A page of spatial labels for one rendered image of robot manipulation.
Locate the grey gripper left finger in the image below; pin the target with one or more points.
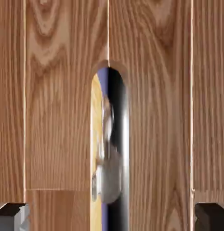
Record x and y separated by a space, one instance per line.
9 214

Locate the light wooden drawer front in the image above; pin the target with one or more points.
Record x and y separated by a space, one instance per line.
210 90
57 117

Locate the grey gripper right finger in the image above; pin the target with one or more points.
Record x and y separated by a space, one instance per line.
213 216

